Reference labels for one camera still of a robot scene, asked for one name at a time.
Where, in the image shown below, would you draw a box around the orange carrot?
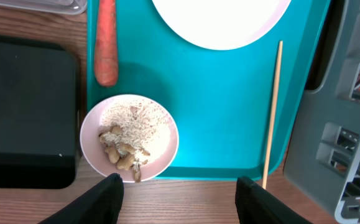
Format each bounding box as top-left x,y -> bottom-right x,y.
94,0 -> 118,86

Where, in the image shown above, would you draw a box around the wooden chopstick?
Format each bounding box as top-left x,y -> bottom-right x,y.
262,40 -> 283,190

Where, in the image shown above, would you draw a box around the teal plastic tray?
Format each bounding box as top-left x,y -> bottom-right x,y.
86,1 -> 330,180

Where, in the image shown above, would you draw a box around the grey dishwasher rack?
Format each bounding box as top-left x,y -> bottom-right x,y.
284,1 -> 360,223

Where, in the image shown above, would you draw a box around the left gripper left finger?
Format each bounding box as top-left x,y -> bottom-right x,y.
41,174 -> 124,224

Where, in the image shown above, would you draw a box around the black tray bin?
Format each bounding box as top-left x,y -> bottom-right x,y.
0,35 -> 81,189

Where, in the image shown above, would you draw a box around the white plate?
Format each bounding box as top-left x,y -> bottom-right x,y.
152,0 -> 290,50

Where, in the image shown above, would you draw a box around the clear plastic bin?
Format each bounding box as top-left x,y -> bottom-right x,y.
0,0 -> 87,15

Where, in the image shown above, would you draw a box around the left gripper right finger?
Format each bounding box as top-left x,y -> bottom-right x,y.
235,177 -> 310,224

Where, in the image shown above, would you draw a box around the rice and peanut leftovers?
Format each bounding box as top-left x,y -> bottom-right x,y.
99,100 -> 170,182

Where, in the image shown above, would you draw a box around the pink bowl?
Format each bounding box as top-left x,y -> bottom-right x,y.
80,95 -> 179,183

